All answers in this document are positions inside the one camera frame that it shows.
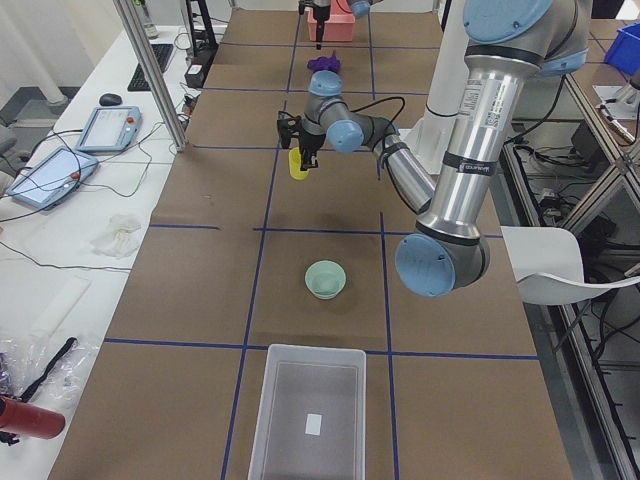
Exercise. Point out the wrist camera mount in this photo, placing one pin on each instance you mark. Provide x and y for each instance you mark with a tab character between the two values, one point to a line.
288	128

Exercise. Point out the green ceramic bowl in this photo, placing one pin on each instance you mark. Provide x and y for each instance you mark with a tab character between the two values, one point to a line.
325	279

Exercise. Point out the clear plastic bag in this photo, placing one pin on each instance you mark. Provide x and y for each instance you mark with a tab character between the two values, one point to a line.
46	372

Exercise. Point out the blue storage bin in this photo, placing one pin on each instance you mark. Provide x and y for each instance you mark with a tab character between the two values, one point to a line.
624	52

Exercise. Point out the white foam strip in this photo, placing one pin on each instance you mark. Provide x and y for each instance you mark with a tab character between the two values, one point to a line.
55	313

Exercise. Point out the yellow plastic cup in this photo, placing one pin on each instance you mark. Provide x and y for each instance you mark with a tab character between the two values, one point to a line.
295	166

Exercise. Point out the white crumpled tissue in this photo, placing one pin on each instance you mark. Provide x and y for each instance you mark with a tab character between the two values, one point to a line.
119	239

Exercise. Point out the teach pendant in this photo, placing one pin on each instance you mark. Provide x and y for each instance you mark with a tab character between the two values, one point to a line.
52	180
109	130

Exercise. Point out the black box device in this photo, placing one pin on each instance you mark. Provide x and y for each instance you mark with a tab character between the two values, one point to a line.
194	76

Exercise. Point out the purple cloth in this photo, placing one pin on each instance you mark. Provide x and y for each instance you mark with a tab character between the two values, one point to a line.
325	63

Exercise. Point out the red cylinder bottle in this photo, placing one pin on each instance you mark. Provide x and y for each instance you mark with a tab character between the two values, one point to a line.
25	419

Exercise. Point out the aluminium frame post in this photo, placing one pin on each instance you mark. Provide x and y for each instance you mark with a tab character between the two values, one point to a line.
142	48

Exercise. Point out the far teach pendant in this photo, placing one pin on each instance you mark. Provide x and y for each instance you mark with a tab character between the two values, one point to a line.
109	130

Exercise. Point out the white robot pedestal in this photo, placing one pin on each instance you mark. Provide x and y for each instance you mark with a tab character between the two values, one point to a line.
432	132

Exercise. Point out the clear plastic box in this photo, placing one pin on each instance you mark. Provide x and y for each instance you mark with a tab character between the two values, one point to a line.
311	422

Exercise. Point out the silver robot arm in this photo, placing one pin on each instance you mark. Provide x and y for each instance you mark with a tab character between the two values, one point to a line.
506	43
358	8

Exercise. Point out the pink plastic bin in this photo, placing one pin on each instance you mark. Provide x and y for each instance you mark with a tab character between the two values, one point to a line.
339	27

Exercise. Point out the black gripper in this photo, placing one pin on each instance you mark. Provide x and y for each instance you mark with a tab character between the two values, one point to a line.
320	11
309	142

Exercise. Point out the near teach pendant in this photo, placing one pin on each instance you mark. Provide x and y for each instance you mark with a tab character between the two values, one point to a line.
52	180

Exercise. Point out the white plastic chair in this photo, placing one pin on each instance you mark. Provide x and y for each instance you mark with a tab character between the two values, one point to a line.
548	267

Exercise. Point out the black computer mouse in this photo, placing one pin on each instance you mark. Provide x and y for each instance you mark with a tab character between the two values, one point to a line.
110	99

